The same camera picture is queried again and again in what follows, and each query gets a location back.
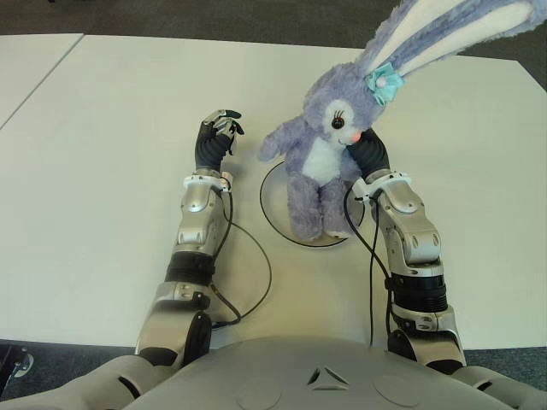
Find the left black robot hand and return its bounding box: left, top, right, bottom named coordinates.
left=194, top=108, right=246, bottom=174

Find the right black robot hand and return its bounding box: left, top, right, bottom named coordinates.
left=348, top=130, right=392, bottom=180

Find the purple plush bunny doll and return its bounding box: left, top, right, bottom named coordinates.
left=257, top=0, right=547, bottom=241

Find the white plate black rim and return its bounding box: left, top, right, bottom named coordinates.
left=259, top=158, right=367, bottom=248

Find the grey robot torso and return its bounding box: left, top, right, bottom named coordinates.
left=0, top=335, right=547, bottom=410

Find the grey caster wheel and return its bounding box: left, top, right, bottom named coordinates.
left=0, top=341, right=35, bottom=379

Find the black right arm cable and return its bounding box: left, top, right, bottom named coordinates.
left=343, top=181, right=397, bottom=349

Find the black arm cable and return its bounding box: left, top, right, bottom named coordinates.
left=343, top=181, right=397, bottom=349
left=209, top=191, right=274, bottom=329

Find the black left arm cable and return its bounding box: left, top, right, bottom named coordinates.
left=209, top=191, right=274, bottom=329

